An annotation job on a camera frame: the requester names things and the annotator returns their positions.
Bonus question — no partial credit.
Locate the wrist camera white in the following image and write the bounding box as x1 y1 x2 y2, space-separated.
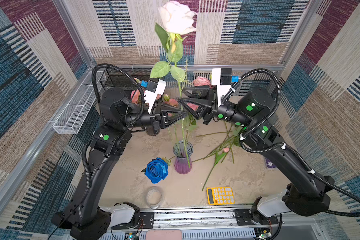
211 68 239 107
141 79 166 114

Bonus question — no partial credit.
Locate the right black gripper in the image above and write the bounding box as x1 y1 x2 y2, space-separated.
178 84 250 128

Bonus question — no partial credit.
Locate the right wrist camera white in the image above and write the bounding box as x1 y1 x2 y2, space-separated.
211 68 239 107

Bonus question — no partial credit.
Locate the purple blue glass vase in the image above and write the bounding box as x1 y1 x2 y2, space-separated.
173 141 194 175

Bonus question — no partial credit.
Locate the pile of artificial flowers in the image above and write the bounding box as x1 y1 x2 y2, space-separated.
194 123 247 191

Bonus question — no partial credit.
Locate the purple packet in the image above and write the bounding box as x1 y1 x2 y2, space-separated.
265 158 276 169

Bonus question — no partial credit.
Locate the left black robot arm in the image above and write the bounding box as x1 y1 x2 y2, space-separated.
52 64 187 240

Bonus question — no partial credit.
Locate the yellow calculator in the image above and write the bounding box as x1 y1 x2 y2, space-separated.
206 187 236 206

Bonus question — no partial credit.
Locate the blue rose stem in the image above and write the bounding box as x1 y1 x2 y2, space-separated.
141 157 172 184

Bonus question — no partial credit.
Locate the pink rose stem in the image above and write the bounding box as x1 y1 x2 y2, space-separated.
193 77 212 87

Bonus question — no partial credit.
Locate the black wire shelf rack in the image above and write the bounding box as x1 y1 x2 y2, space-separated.
100 68 151 100

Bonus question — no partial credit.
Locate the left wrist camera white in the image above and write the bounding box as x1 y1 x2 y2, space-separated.
141 79 166 114

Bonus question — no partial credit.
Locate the clear tape roll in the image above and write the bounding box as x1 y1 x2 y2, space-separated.
145 187 164 210

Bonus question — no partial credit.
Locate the white mesh wall basket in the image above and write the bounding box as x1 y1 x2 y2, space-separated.
53 71 96 135

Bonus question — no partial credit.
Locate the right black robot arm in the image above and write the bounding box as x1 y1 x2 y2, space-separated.
178 69 360 222

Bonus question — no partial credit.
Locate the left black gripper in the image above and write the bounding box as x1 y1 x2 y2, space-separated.
119 105 185 139

